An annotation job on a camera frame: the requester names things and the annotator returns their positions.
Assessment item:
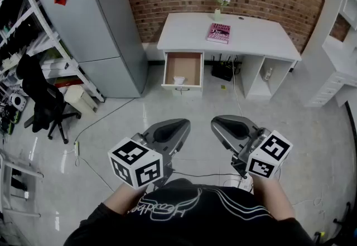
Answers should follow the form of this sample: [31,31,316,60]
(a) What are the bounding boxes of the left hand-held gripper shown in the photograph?
[107,118,191,190]

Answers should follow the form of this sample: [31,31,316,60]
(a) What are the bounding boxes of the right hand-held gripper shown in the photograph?
[210,115,293,180]

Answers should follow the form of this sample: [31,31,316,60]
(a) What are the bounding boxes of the white desk drawer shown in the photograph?
[161,51,205,93]

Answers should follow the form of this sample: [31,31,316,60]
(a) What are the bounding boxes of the person's left forearm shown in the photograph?
[104,182,148,215]

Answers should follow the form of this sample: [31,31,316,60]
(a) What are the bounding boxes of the person's right forearm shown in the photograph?
[250,173,296,222]

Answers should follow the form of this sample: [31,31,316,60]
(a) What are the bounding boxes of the person's black printed shirt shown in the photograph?
[63,178,316,246]

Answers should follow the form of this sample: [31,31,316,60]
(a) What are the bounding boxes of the cream trash bin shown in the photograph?
[64,84,99,114]

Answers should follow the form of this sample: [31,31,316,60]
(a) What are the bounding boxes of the black router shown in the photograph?
[211,54,242,82]

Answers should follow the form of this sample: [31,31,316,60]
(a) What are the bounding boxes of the white cabinet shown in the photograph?
[300,0,357,108]

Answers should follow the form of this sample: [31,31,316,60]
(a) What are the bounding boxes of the black stand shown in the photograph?
[313,201,357,246]

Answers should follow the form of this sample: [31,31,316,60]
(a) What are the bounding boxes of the white desk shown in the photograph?
[156,12,302,100]

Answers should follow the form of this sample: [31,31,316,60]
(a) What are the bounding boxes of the black office chair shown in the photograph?
[16,54,82,144]

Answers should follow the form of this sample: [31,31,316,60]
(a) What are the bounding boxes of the pink book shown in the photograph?
[206,22,231,45]

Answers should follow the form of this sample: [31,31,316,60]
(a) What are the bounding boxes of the grey refrigerator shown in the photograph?
[37,0,148,99]

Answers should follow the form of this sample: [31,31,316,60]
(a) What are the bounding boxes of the white round device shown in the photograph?
[9,93,28,112]

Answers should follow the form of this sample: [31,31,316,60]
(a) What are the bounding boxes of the white metal shelf rack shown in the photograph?
[0,0,105,104]

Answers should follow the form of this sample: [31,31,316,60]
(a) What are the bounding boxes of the black floor cable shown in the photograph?
[74,98,136,143]

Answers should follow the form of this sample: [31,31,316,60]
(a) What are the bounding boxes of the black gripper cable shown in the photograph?
[170,171,241,178]

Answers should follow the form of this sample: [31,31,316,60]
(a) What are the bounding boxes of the white floor cable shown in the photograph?
[232,66,244,117]

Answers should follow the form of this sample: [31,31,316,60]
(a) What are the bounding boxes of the white metal frame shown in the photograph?
[0,148,45,218]

